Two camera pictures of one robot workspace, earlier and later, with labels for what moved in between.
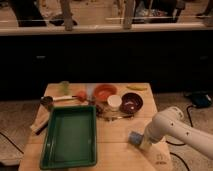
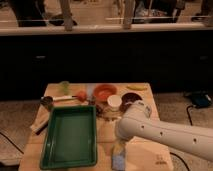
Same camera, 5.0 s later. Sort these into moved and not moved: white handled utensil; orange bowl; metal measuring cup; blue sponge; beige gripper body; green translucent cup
Moved: blue sponge; beige gripper body
Not moved: orange bowl; white handled utensil; green translucent cup; metal measuring cup
